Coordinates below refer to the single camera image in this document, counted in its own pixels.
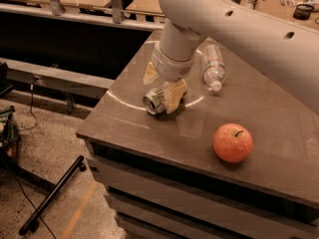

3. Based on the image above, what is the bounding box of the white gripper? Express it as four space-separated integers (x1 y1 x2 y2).
143 43 193 115

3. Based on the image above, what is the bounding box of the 7up soda can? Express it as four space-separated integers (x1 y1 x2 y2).
143 88 165 115

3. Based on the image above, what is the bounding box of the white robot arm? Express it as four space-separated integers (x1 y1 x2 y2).
152 0 319 114

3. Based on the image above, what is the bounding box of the clear plastic water bottle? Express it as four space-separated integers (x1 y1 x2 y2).
200 44 226 93

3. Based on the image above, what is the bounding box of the red apple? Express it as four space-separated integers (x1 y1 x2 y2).
212 123 253 163

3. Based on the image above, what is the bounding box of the grey drawer cabinet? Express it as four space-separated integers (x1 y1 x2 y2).
77 32 319 239

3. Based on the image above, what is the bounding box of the black round object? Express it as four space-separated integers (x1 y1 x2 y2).
293 4 314 20

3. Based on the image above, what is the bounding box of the dark equipment at left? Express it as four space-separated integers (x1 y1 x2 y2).
0 62 20 158

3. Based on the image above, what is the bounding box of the black metal bar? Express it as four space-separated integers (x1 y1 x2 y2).
19 155 86 236

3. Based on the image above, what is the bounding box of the metal bracket middle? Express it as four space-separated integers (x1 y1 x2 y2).
111 0 125 24

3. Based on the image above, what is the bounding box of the grey metal rail beam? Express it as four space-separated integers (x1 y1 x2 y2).
0 58 114 100

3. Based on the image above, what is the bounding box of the black cable on floor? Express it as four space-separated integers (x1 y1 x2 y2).
6 80 58 239

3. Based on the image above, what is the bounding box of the metal bracket left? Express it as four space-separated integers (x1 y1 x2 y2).
50 0 65 16

